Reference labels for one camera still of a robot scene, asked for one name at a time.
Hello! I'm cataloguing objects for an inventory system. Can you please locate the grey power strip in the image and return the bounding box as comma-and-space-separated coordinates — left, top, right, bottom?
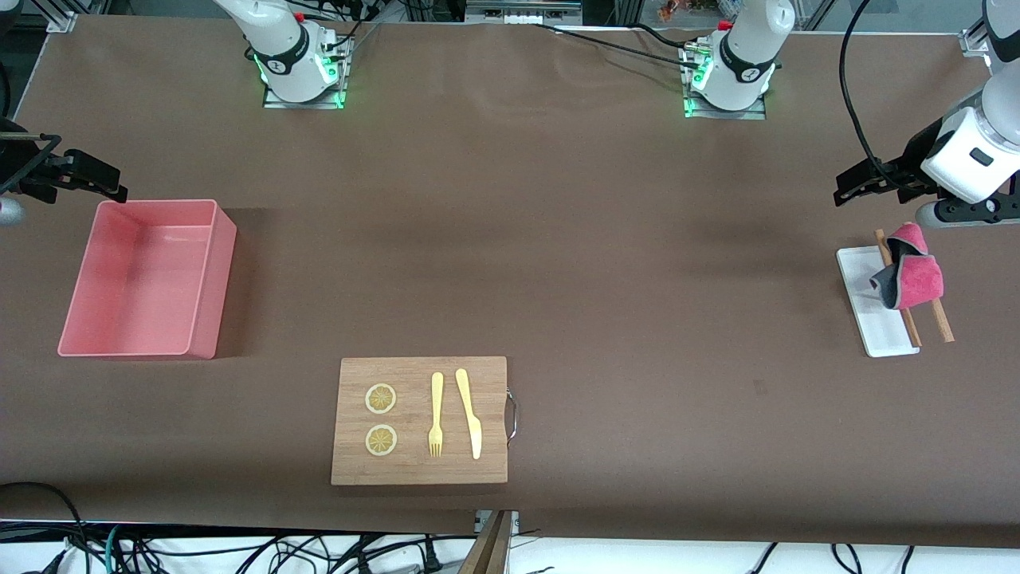
466, 0, 583, 25

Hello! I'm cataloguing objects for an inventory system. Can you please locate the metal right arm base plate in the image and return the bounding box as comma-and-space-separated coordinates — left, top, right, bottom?
263, 36, 346, 110

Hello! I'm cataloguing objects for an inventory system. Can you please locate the white rack base tray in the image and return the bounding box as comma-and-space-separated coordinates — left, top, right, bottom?
837, 246, 920, 358

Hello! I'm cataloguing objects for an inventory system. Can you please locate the pink cloth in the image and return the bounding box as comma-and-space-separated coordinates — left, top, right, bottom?
869, 222, 945, 311

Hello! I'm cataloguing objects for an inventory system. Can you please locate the yellow plastic knife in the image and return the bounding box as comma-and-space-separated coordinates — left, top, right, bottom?
455, 368, 483, 461

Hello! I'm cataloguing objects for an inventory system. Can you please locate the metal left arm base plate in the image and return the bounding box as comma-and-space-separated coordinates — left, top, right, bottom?
683, 44, 767, 120

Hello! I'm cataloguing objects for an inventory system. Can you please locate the brown wooden post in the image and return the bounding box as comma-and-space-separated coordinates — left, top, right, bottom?
461, 510, 512, 574

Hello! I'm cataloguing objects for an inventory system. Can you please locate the short black table cable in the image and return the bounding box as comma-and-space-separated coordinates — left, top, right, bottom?
630, 22, 706, 53

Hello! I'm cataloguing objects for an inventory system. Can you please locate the pink plastic bin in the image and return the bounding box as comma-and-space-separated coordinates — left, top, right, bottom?
57, 199, 237, 360

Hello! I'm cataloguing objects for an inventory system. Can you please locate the wooden cutting board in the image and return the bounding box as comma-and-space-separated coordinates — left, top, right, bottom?
331, 356, 508, 486

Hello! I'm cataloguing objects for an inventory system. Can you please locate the yellow plastic fork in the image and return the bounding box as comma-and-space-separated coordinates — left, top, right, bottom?
428, 372, 445, 458

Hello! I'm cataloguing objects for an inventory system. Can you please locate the long black table cable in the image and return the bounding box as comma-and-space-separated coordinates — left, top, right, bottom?
532, 22, 702, 73

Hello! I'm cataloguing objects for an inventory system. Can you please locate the thick black floor cable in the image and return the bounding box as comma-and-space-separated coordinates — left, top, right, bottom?
0, 482, 90, 574

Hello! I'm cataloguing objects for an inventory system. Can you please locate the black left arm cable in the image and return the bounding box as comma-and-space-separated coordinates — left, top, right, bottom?
839, 0, 911, 191

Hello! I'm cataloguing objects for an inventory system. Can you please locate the aluminium frame bracket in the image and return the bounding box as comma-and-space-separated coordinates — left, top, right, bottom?
475, 510, 520, 537

